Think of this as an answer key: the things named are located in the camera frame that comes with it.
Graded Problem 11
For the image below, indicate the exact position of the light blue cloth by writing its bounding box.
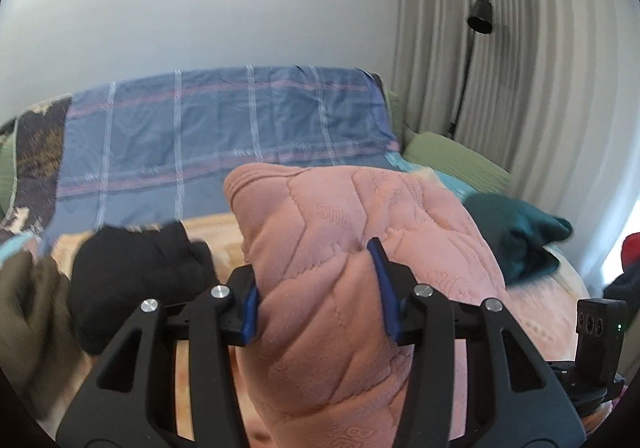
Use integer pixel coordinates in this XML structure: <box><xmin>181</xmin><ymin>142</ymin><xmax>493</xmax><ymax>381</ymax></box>
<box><xmin>385</xmin><ymin>153</ymin><xmax>478</xmax><ymax>201</ymax></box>

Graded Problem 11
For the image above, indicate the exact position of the grey-brown fluffy garment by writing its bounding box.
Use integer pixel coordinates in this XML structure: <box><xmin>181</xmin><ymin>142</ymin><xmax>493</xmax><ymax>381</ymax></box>
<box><xmin>0</xmin><ymin>248</ymin><xmax>86</xmax><ymax>424</ymax></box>

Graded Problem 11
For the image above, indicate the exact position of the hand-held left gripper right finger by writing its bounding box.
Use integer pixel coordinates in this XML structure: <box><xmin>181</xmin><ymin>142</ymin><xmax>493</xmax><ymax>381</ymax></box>
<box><xmin>366</xmin><ymin>238</ymin><xmax>587</xmax><ymax>448</ymax></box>

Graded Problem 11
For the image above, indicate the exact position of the grey curtain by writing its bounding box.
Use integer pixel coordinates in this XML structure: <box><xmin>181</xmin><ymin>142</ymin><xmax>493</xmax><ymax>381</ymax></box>
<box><xmin>387</xmin><ymin>0</ymin><xmax>640</xmax><ymax>279</ymax></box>

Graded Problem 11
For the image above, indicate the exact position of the dark printed bed cover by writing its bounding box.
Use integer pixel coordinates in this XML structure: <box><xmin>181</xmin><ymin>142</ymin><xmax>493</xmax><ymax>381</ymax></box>
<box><xmin>0</xmin><ymin>95</ymin><xmax>73</xmax><ymax>259</ymax></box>

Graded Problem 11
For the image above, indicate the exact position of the blue plaid quilt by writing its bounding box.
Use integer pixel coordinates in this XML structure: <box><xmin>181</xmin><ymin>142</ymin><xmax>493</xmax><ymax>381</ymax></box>
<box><xmin>42</xmin><ymin>65</ymin><xmax>401</xmax><ymax>249</ymax></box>

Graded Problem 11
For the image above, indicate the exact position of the pink quilted fleece garment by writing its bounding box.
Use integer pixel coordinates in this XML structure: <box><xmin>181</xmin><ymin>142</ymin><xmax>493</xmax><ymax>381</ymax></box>
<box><xmin>222</xmin><ymin>164</ymin><xmax>511</xmax><ymax>448</ymax></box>

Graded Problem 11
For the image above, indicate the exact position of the red object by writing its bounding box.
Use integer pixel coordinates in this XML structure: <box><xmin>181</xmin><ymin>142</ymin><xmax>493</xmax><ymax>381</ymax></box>
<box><xmin>621</xmin><ymin>234</ymin><xmax>640</xmax><ymax>273</ymax></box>

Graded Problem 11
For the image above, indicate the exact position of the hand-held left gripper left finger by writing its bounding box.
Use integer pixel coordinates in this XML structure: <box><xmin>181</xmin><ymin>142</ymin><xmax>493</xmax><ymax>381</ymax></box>
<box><xmin>55</xmin><ymin>265</ymin><xmax>261</xmax><ymax>448</ymax></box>

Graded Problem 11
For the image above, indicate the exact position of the dark cloth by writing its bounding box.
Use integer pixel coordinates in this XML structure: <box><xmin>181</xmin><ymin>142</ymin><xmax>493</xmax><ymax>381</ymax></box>
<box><xmin>602</xmin><ymin>273</ymin><xmax>640</xmax><ymax>313</ymax></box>

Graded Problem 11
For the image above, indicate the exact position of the teal garment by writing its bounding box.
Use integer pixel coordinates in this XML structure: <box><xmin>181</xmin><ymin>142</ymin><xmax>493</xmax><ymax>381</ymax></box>
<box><xmin>462</xmin><ymin>193</ymin><xmax>573</xmax><ymax>285</ymax></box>

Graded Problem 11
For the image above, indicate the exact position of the black garment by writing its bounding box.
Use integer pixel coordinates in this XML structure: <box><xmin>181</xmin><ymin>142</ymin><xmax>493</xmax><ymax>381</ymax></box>
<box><xmin>67</xmin><ymin>220</ymin><xmax>216</xmax><ymax>355</ymax></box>

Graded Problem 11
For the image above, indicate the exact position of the cream fleece blanket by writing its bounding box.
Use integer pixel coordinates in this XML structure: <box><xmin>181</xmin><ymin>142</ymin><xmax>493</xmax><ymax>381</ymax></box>
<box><xmin>50</xmin><ymin>213</ymin><xmax>591</xmax><ymax>448</ymax></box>

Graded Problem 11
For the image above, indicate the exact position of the black floor lamp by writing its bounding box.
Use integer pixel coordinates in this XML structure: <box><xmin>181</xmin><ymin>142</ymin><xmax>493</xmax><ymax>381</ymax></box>
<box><xmin>446</xmin><ymin>0</ymin><xmax>495</xmax><ymax>139</ymax></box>

